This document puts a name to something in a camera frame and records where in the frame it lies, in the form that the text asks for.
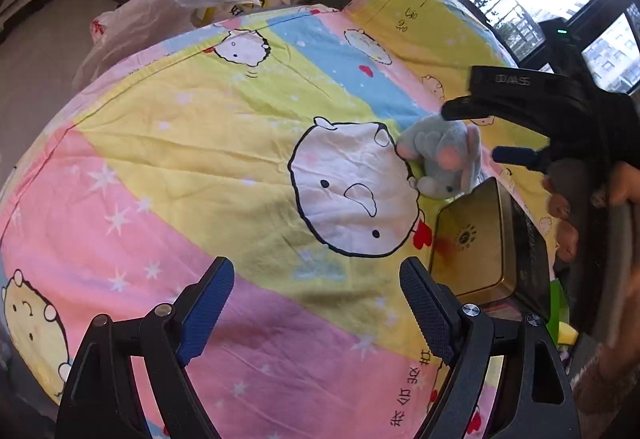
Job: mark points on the white plastic bag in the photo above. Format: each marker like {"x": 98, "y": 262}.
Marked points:
{"x": 145, "y": 19}

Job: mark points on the person's right forearm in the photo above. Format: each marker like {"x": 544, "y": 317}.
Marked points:
{"x": 615, "y": 359}

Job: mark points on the black gold tin box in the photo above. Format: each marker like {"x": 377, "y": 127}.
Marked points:
{"x": 470, "y": 239}

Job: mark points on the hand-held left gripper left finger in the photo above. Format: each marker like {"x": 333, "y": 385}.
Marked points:
{"x": 205, "y": 314}

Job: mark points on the cartoon printed blanket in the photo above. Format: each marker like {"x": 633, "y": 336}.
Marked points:
{"x": 200, "y": 169}

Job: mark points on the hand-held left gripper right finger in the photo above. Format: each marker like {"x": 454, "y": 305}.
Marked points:
{"x": 425, "y": 309}

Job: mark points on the grey elephant plush toy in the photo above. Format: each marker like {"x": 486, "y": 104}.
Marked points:
{"x": 440, "y": 154}

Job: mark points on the person's right hand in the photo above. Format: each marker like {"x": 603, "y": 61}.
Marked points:
{"x": 567, "y": 239}

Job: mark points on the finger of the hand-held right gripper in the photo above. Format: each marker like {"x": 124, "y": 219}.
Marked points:
{"x": 520, "y": 94}
{"x": 515, "y": 154}

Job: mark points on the green cardboard box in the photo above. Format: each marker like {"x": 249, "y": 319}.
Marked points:
{"x": 557, "y": 309}

